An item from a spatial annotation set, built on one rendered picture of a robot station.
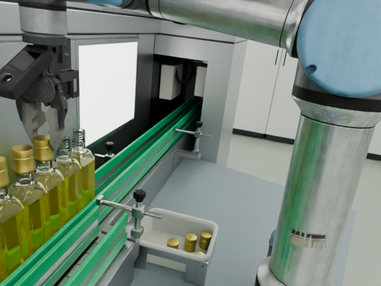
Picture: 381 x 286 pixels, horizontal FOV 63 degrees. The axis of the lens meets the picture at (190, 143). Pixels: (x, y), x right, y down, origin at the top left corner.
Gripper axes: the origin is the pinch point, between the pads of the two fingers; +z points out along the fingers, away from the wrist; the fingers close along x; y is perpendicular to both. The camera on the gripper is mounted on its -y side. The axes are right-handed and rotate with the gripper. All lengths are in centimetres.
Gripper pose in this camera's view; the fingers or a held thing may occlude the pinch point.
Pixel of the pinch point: (43, 144)
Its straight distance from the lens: 66.9
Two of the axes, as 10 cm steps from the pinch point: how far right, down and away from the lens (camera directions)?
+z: -1.1, 9.3, 3.6
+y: 2.3, -3.3, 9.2
